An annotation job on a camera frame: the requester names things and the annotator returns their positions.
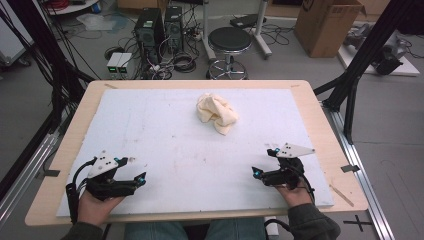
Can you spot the grey machine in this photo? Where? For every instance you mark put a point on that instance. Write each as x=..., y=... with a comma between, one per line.
x=388, y=55

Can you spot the white desk leg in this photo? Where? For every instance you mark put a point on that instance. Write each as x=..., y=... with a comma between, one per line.
x=261, y=33

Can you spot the large black computer tower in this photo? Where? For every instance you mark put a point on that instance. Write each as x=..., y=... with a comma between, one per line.
x=148, y=33

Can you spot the black round stool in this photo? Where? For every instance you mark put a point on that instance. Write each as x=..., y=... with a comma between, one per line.
x=230, y=39

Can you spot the clear plastic sheet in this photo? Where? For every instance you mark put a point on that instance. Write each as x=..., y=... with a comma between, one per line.
x=100, y=21

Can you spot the aluminium rail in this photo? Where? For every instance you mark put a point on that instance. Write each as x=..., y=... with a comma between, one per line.
x=26, y=180
x=360, y=173

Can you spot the brown cardboard box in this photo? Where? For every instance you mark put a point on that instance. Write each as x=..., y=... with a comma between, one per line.
x=325, y=30

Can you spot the thin wooden stick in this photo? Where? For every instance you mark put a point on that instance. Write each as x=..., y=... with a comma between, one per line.
x=341, y=195

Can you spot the round white table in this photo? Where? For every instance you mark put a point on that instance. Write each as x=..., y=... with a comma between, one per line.
x=76, y=7

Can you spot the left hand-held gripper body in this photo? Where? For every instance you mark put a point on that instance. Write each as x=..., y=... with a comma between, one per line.
x=106, y=188

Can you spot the slim black computer tower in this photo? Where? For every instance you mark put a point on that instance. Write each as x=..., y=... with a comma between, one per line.
x=173, y=30

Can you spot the black flat device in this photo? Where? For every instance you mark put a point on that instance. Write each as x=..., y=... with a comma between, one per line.
x=246, y=20

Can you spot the cream muslin cloth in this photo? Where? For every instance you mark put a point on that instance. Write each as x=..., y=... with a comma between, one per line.
x=216, y=111

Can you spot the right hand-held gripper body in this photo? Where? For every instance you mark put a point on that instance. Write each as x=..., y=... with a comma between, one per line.
x=283, y=176

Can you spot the white power supply box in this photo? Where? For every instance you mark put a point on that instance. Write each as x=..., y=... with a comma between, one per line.
x=113, y=63
x=125, y=64

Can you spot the person's left hand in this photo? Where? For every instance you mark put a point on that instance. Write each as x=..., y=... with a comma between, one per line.
x=96, y=210

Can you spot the person's blue jeans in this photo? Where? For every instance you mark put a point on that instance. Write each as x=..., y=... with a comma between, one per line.
x=233, y=230

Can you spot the person's right hand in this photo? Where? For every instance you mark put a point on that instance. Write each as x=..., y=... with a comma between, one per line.
x=295, y=197

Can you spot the white floor board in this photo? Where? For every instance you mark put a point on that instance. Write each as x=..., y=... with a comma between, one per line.
x=408, y=68

